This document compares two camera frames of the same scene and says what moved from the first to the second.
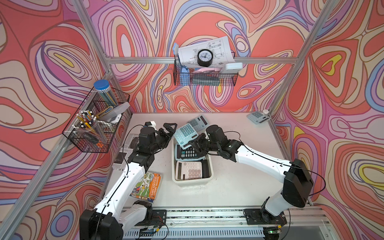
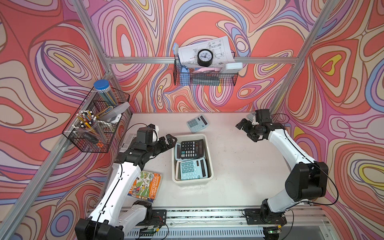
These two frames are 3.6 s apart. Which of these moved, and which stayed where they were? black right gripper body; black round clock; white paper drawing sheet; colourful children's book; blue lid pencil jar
Moved: black right gripper body
Stayed: colourful children's book; white paper drawing sheet; black round clock; blue lid pencil jar
